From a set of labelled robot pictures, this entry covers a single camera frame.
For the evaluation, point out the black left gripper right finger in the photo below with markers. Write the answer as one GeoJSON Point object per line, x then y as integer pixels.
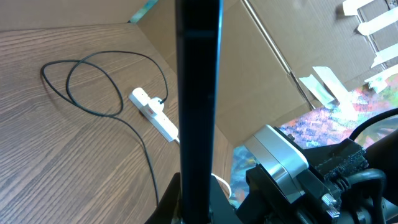
{"type": "Point", "coordinates": [221, 210]}

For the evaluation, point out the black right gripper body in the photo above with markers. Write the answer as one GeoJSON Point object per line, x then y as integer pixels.
{"type": "Point", "coordinates": [341, 186]}

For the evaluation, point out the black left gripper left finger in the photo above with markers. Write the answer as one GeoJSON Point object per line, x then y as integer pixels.
{"type": "Point", "coordinates": [168, 205]}

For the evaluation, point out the blue Galaxy smartphone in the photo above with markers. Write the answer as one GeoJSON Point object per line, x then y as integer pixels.
{"type": "Point", "coordinates": [198, 33]}

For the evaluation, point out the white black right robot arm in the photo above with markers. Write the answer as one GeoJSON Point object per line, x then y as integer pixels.
{"type": "Point", "coordinates": [383, 155]}

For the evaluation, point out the white charger plug adapter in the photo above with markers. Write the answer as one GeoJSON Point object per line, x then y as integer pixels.
{"type": "Point", "coordinates": [154, 107]}

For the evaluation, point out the white power strip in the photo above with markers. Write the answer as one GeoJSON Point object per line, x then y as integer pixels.
{"type": "Point", "coordinates": [161, 122]}

